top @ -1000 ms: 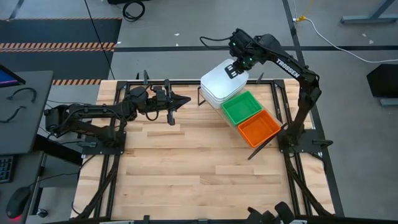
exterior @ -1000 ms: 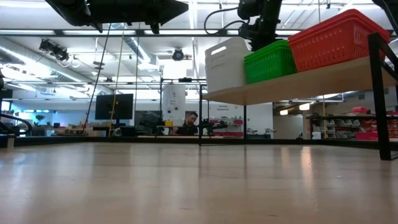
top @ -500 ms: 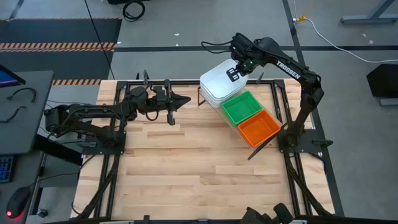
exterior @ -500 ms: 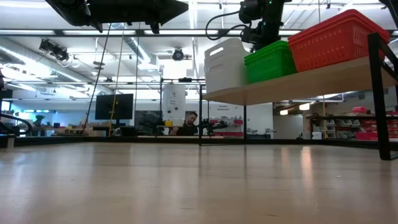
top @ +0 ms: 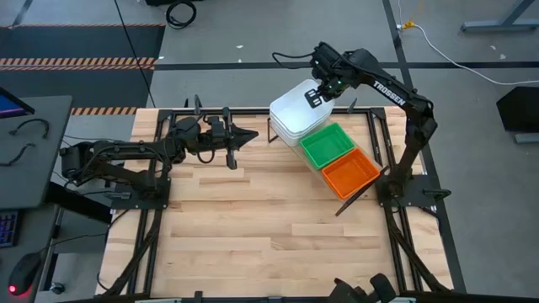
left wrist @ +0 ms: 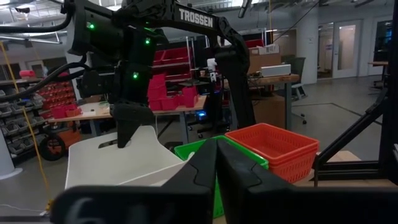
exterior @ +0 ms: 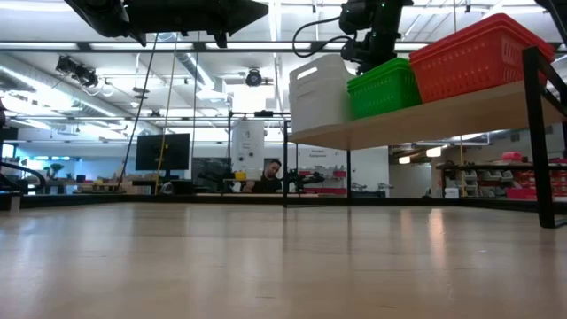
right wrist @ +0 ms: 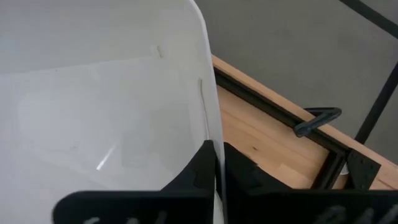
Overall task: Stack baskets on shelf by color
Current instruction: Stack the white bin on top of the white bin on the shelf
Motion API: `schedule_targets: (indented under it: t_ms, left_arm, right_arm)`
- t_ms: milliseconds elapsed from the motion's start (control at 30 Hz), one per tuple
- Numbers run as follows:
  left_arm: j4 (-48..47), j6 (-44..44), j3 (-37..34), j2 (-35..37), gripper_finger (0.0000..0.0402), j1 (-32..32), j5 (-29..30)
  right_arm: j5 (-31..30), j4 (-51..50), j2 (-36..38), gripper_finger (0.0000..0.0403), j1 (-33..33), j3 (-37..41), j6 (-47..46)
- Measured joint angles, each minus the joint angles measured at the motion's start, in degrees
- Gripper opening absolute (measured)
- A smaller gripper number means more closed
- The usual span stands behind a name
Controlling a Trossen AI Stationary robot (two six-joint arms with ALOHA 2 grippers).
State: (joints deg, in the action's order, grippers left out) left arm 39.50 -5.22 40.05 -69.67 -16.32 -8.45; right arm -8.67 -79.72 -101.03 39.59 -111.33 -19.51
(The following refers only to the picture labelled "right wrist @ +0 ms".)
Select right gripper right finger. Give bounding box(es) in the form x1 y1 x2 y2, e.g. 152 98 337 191
224 142 398 224

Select black aluminium table frame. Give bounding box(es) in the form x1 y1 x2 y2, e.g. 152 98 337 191
213 67 382 190

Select white plastic basket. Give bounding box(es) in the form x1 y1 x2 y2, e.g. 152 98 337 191
0 0 226 224

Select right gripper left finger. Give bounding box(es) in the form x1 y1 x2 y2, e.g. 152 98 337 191
52 140 217 224

